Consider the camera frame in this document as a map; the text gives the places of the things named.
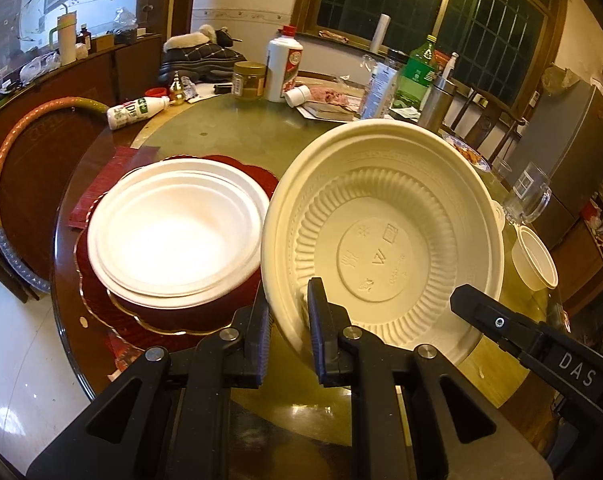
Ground white liquor bottle red cap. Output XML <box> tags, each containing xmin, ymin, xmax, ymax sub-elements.
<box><xmin>265</xmin><ymin>25</ymin><xmax>305</xmax><ymax>104</ymax></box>

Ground white plastic bag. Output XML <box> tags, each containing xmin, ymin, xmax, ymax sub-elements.
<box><xmin>20</xmin><ymin>52</ymin><xmax>62</xmax><ymax>85</ymax></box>

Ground grey refrigerator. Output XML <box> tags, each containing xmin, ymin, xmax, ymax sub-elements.
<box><xmin>501</xmin><ymin>80</ymin><xmax>603</xmax><ymax>241</ymax></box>

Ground cream ribbed plastic bowl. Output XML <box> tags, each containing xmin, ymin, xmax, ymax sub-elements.
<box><xmin>261</xmin><ymin>119</ymin><xmax>505</xmax><ymax>367</ymax></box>

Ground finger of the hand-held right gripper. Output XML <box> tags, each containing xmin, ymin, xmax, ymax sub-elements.
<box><xmin>449</xmin><ymin>284</ymin><xmax>545</xmax><ymax>366</ymax></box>

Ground green plastic bottle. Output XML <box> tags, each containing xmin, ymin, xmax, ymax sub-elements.
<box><xmin>394</xmin><ymin>35</ymin><xmax>439</xmax><ymax>113</ymax></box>

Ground white tumbler with green handle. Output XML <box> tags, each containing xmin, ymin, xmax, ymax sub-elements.
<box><xmin>48</xmin><ymin>10</ymin><xmax>78</xmax><ymax>67</ymax></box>

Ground clear bag of meat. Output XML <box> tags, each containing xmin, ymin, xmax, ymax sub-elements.
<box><xmin>301</xmin><ymin>77</ymin><xmax>367</xmax><ymax>111</ymax></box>

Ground loose papers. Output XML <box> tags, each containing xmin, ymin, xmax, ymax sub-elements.
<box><xmin>184</xmin><ymin>80</ymin><xmax>217</xmax><ymax>103</ymax></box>

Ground flat book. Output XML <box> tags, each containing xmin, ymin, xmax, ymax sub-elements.
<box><xmin>298</xmin><ymin>100</ymin><xmax>362</xmax><ymax>123</ymax></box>

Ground clear plastic bag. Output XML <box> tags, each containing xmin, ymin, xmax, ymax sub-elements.
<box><xmin>114</xmin><ymin>7</ymin><xmax>142</xmax><ymax>31</ymax></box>

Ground steel thermos flask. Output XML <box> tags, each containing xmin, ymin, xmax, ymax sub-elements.
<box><xmin>418</xmin><ymin>77</ymin><xmax>457</xmax><ymax>133</ymax></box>

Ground amber jar with gold lid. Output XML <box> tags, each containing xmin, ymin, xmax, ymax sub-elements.
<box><xmin>231</xmin><ymin>61</ymin><xmax>268</xmax><ymax>102</ymax></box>

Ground white paper roll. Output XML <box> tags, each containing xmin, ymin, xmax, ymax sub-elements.
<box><xmin>370</xmin><ymin>14</ymin><xmax>392</xmax><ymax>55</ymax></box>

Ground small white cup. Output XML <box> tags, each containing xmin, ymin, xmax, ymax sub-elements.
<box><xmin>284</xmin><ymin>85</ymin><xmax>312</xmax><ymax>108</ymax></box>

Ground glass turntable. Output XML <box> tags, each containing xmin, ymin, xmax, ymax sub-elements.
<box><xmin>126</xmin><ymin>87</ymin><xmax>552</xmax><ymax>448</ymax></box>

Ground round folded wooden tabletop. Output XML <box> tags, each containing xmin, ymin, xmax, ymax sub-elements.
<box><xmin>0</xmin><ymin>105</ymin><xmax>117</xmax><ymax>301</ymax></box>

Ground small gold bottle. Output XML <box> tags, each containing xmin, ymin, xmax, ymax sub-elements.
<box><xmin>170</xmin><ymin>71</ymin><xmax>187</xmax><ymax>107</ymax></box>

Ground wooden sideboard cabinet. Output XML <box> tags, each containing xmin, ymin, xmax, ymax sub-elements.
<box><xmin>0</xmin><ymin>34</ymin><xmax>164</xmax><ymax>131</ymax></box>

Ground large red scalloped plate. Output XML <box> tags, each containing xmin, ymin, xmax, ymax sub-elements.
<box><xmin>74</xmin><ymin>154</ymin><xmax>282</xmax><ymax>361</ymax></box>

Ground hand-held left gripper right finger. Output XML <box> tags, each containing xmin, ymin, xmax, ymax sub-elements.
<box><xmin>307</xmin><ymin>276</ymin><xmax>553</xmax><ymax>480</ymax></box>

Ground white milk bottle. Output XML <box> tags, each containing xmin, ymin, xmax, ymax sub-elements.
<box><xmin>106</xmin><ymin>95</ymin><xmax>171</xmax><ymax>131</ymax></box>

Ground wooden chair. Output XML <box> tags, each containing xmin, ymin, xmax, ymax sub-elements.
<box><xmin>444</xmin><ymin>85</ymin><xmax>526</xmax><ymax>163</ymax></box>

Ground patterned plate with food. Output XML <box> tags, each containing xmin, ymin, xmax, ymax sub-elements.
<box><xmin>441</xmin><ymin>132</ymin><xmax>492</xmax><ymax>173</ymax></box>

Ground clear glass mug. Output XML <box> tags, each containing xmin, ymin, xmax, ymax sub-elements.
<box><xmin>501</xmin><ymin>161</ymin><xmax>553</xmax><ymax>226</ymax></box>

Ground tall bottle with white label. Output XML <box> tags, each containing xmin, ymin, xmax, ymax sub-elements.
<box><xmin>359</xmin><ymin>49</ymin><xmax>407</xmax><ymax>121</ymax></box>

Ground dark window with wooden frame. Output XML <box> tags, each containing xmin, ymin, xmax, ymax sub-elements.
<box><xmin>294</xmin><ymin>0</ymin><xmax>569</xmax><ymax>98</ymax></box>

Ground red scalloped plate with sticker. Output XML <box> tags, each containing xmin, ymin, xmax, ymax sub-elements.
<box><xmin>106</xmin><ymin>157</ymin><xmax>282</xmax><ymax>336</ymax></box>

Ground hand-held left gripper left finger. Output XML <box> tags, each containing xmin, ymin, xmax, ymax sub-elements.
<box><xmin>26</xmin><ymin>290</ymin><xmax>273</xmax><ymax>480</ymax></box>

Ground red foil packet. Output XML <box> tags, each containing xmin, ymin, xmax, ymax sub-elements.
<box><xmin>70</xmin><ymin>146</ymin><xmax>159</xmax><ymax>231</ymax></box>

